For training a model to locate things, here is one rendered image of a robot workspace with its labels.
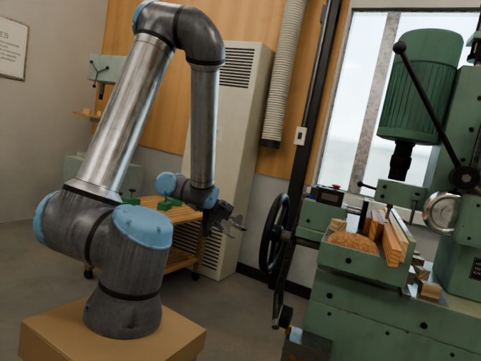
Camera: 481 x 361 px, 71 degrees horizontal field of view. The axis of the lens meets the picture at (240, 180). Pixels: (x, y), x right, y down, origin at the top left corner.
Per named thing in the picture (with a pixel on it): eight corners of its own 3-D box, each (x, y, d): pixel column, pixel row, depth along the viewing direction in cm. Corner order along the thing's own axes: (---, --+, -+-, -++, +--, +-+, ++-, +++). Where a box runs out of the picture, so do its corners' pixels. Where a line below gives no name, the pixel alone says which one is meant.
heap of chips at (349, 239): (329, 234, 94) (332, 224, 93) (377, 246, 90) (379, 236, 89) (326, 241, 86) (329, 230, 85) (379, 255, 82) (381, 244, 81)
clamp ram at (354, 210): (340, 218, 117) (346, 193, 116) (362, 224, 114) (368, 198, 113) (338, 223, 108) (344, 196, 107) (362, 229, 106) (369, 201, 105)
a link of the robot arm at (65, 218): (74, 266, 77) (186, -10, 90) (16, 243, 82) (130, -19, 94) (111, 266, 92) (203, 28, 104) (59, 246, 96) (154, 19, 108)
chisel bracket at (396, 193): (371, 203, 111) (378, 177, 110) (418, 213, 107) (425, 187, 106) (372, 205, 104) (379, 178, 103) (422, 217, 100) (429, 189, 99)
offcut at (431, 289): (420, 294, 89) (423, 283, 88) (416, 289, 92) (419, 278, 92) (438, 299, 88) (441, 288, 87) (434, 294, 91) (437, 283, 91)
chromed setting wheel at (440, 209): (416, 228, 94) (426, 185, 93) (466, 240, 90) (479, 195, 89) (417, 230, 92) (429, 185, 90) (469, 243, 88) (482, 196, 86)
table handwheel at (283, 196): (270, 183, 109) (247, 273, 105) (333, 198, 103) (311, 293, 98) (284, 198, 136) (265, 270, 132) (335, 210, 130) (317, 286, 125)
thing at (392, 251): (376, 218, 133) (378, 209, 132) (381, 220, 132) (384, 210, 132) (387, 266, 75) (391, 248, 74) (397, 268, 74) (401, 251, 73)
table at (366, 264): (311, 216, 146) (314, 203, 145) (386, 235, 136) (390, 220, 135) (279, 253, 89) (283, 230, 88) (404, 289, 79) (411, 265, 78)
